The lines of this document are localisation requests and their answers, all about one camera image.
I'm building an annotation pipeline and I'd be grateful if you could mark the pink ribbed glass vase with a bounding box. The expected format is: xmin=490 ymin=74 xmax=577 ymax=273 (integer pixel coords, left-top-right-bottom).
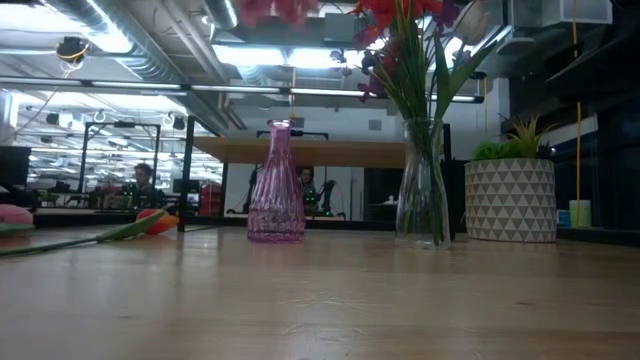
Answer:
xmin=246 ymin=118 xmax=307 ymax=245

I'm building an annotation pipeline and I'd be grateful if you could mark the purple artificial flower bunch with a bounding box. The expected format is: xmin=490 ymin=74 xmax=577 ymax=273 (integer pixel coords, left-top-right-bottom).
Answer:
xmin=329 ymin=0 xmax=476 ymax=104

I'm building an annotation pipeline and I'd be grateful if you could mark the clear glass vase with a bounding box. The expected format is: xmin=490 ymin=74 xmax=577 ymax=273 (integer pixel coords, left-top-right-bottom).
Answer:
xmin=394 ymin=117 xmax=452 ymax=250

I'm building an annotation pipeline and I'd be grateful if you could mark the red artificial flower bunch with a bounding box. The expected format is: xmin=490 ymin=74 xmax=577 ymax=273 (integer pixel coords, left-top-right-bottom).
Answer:
xmin=349 ymin=0 xmax=445 ymax=124

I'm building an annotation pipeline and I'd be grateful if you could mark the orange artificial tulip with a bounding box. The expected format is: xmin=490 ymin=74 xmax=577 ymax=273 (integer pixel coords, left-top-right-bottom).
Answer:
xmin=0 ymin=208 xmax=180 ymax=259

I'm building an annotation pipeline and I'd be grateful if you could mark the pink artificial flower bunch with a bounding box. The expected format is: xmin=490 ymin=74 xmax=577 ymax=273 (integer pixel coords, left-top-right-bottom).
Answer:
xmin=238 ymin=0 xmax=320 ymax=29

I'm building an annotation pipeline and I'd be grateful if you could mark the white artificial tulip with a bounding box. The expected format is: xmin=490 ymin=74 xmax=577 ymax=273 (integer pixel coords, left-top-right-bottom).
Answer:
xmin=430 ymin=0 xmax=499 ymax=124

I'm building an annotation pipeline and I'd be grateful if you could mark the person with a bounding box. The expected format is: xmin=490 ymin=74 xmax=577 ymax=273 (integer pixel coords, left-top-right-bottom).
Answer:
xmin=297 ymin=167 xmax=319 ymax=202
xmin=119 ymin=162 xmax=162 ymax=209

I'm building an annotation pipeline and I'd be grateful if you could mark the red background cabinet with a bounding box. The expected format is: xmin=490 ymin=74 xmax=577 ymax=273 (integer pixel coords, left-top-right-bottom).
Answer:
xmin=198 ymin=182 xmax=224 ymax=217

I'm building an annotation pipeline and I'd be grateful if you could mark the long LED light bar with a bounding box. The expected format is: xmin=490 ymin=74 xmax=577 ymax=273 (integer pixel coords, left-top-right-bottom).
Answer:
xmin=0 ymin=74 xmax=485 ymax=105

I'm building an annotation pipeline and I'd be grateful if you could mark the potted plant triangle-patterned pot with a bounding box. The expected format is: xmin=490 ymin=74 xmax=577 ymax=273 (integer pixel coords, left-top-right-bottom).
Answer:
xmin=463 ymin=113 xmax=559 ymax=244

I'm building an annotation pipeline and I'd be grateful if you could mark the pale green cup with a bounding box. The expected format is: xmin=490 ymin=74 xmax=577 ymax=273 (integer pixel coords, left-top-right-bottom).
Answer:
xmin=568 ymin=199 xmax=593 ymax=229

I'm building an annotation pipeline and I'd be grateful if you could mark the black monitor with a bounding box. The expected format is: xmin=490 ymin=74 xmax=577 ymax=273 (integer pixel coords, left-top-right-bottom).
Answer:
xmin=0 ymin=145 xmax=32 ymax=187

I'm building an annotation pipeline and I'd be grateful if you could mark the wooden shelf black frame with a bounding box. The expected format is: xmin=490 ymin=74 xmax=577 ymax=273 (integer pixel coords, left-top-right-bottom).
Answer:
xmin=177 ymin=115 xmax=457 ymax=241

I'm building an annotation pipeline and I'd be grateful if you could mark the black background camera bar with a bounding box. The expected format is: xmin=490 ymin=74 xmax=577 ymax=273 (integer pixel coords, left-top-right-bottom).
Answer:
xmin=256 ymin=129 xmax=330 ymax=141

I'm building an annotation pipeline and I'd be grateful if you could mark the silver ventilation duct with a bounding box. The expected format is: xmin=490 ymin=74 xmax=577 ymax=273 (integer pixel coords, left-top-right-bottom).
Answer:
xmin=202 ymin=0 xmax=242 ymax=30

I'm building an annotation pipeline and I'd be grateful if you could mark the black background rig frame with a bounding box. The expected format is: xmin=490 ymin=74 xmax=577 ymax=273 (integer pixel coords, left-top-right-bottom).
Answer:
xmin=78 ymin=120 xmax=162 ymax=195

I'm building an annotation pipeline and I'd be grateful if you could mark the yellow hanging cable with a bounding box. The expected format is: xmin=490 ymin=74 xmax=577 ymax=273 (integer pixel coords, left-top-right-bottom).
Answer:
xmin=571 ymin=0 xmax=584 ymax=226

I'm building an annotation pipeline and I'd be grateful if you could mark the black ceiling camera yellow cable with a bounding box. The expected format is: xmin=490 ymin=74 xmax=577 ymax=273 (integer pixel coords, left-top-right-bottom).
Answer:
xmin=54 ymin=36 xmax=91 ymax=65

